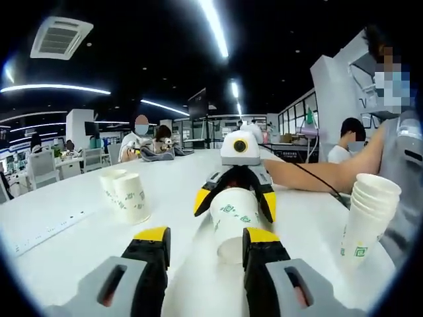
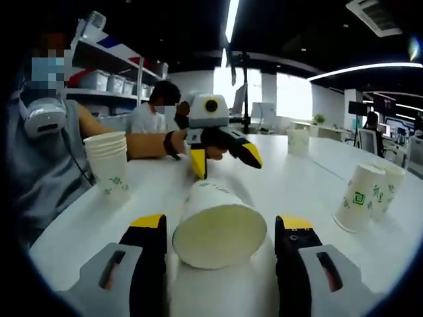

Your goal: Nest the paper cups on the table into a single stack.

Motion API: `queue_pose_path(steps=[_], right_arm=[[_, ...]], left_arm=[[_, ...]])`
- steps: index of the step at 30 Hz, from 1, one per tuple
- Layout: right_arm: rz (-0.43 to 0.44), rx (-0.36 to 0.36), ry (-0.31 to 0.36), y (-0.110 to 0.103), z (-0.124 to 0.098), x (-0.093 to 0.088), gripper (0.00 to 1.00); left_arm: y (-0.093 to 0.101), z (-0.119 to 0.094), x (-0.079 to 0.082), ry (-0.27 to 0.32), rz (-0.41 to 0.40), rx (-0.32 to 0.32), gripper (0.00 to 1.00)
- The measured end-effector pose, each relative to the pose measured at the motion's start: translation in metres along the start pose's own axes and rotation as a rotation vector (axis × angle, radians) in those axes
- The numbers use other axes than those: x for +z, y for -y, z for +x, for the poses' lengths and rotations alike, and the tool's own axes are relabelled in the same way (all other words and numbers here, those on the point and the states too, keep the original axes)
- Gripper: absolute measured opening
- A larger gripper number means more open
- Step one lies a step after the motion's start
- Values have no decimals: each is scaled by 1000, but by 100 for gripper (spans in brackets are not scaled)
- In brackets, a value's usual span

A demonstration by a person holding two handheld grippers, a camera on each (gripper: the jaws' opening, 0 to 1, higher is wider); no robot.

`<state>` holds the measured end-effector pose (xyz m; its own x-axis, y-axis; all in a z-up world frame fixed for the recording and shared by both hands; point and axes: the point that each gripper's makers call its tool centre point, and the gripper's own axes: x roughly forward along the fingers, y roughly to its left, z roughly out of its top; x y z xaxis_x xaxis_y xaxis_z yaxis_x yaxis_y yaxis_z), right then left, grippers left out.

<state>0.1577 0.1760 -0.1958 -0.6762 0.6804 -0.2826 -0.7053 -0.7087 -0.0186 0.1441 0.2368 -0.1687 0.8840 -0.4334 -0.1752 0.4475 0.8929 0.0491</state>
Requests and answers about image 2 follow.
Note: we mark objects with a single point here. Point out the person's torso grey shirt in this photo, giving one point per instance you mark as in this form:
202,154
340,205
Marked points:
43,171

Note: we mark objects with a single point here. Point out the black tripod pole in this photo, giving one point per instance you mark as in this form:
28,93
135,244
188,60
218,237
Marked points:
246,95

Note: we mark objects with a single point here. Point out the white table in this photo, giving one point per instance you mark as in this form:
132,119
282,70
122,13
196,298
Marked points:
297,185

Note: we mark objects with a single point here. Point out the ceiling air conditioner unit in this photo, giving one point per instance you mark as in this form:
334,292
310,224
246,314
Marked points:
373,16

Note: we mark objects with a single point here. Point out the stack of nested paper cups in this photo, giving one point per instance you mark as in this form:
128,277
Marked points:
110,171

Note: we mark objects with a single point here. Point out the long ceiling light strip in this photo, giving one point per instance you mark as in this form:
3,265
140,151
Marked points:
232,20

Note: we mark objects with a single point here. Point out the potted green plant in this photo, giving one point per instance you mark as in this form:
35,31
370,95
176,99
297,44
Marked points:
319,119

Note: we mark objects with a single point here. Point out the row of white storage boxes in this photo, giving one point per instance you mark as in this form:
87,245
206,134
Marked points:
96,81

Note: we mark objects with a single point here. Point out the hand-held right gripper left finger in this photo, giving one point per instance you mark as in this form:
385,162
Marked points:
145,261

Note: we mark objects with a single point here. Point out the curved ceiling light strip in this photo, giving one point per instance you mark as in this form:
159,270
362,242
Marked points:
363,67

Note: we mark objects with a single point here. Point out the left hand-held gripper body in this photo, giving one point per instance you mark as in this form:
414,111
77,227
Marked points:
198,115

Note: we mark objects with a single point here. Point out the green printed white paper cup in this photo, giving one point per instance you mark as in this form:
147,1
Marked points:
218,237
391,188
297,142
357,201

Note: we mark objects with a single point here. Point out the white chest-worn device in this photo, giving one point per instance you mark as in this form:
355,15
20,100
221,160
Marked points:
44,117

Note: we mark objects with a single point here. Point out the white office desk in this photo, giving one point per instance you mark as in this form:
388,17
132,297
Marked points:
325,132

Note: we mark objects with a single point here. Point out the large dark hanging display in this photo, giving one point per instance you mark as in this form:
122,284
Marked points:
233,69

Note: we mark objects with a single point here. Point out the white mesh office chair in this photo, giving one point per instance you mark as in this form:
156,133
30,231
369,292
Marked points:
363,138
415,150

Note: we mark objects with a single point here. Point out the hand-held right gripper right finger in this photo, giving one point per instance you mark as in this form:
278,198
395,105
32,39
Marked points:
294,251

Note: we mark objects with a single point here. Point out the dark red hanging display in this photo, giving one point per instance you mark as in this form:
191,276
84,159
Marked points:
385,101

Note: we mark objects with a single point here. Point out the black monitor on stand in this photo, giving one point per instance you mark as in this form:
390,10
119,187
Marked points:
356,107

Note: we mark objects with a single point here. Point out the person's left hand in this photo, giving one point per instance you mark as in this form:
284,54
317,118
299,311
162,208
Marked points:
181,142

